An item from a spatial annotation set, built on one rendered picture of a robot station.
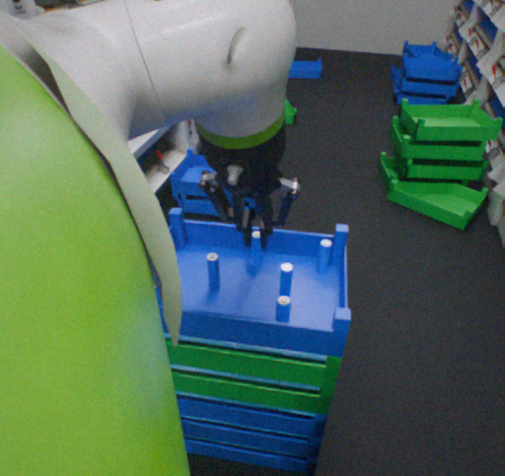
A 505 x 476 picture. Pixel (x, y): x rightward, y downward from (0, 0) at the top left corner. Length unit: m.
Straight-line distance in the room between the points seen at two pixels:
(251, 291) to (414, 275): 0.78
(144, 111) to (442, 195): 1.54
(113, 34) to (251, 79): 0.10
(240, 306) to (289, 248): 0.15
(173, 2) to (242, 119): 0.11
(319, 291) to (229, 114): 0.39
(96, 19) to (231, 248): 0.50
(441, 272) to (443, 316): 0.18
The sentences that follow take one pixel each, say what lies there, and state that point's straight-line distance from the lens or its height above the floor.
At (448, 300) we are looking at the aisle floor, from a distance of 1.32.
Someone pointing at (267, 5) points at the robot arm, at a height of 0.84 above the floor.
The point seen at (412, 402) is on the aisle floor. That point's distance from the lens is 1.08.
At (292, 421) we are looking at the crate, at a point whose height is 0.20.
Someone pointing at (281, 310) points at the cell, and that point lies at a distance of 0.57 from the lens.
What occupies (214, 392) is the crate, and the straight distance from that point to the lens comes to 0.73.
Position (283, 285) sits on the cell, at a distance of 0.62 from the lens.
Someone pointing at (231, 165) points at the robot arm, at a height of 0.68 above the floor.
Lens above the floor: 0.89
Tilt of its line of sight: 38 degrees down
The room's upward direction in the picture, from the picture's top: straight up
